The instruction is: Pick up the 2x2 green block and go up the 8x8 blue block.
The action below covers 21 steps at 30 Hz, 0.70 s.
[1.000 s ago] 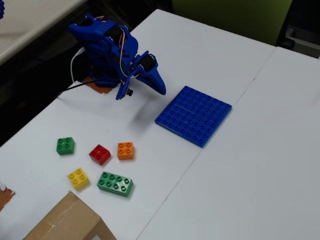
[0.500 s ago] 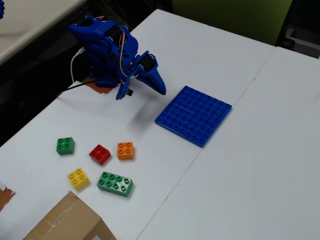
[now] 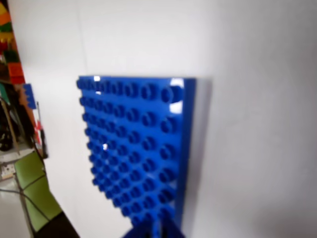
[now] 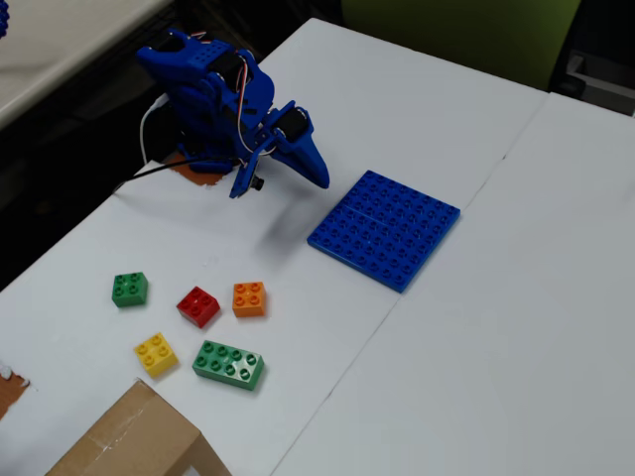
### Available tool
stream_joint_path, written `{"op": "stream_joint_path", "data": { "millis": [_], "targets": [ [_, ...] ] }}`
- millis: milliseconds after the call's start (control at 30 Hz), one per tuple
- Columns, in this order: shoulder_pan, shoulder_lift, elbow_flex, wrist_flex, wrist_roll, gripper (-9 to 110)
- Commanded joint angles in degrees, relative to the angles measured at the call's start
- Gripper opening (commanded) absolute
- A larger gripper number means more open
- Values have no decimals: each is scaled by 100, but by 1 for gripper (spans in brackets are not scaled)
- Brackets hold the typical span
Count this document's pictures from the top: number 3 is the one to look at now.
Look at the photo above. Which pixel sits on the small blue studded block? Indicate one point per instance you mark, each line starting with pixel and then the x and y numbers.
pixel 27 95

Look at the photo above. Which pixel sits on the stack of coloured blocks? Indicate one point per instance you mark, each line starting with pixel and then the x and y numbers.
pixel 12 57

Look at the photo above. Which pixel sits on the blue 8x8 studded plate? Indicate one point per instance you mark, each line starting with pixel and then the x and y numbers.
pixel 138 138

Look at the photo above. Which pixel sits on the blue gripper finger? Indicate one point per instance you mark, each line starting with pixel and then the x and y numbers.
pixel 144 231
pixel 173 230

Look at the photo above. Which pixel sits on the green chair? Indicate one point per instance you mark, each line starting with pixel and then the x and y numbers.
pixel 37 188

